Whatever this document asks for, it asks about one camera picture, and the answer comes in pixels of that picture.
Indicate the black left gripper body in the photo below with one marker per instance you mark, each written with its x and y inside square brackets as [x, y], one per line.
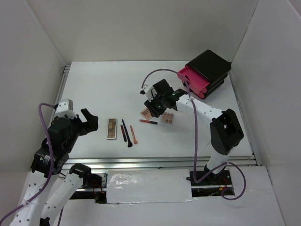
[76, 124]

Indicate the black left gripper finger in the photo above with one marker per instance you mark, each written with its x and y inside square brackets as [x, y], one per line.
[91, 119]
[88, 127]

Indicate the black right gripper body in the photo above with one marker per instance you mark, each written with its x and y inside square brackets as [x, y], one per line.
[157, 105]

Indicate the pink top drawer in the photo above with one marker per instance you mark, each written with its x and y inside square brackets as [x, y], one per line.
[194, 79]

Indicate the pink drawer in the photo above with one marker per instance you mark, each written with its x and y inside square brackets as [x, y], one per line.
[201, 93]
[194, 79]

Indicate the orange lip gloss tube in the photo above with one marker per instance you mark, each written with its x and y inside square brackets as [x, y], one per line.
[149, 122]

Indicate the red slim lip liner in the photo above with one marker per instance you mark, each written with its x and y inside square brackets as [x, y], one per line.
[123, 133]

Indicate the black makeup brush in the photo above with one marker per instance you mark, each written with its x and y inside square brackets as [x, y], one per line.
[129, 143]

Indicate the pink makeup brush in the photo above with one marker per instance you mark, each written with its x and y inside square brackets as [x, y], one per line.
[133, 135]

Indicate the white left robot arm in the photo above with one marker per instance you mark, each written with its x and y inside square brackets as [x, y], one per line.
[38, 207]

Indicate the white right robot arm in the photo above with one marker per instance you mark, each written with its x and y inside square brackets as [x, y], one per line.
[225, 129]

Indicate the clear nine-pan eyeshadow palette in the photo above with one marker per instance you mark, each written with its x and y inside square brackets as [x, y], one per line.
[167, 118]

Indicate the long silver eyeshadow palette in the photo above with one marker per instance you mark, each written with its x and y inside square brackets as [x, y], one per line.
[112, 129]

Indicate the square brown eyeshadow palette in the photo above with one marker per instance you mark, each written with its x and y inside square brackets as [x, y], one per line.
[146, 113]

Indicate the black drawer organizer cabinet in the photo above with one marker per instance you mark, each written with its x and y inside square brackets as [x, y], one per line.
[211, 66]

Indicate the white taped cover panel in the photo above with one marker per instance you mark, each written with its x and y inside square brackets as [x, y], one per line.
[148, 186]

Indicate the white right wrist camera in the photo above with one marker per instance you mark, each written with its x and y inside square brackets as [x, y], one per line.
[149, 91]

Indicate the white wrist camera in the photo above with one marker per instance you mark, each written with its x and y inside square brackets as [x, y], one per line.
[65, 109]
[149, 91]

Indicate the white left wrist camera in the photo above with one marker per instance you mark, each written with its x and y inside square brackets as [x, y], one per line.
[65, 109]

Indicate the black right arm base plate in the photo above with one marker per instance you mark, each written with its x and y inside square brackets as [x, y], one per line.
[223, 179]

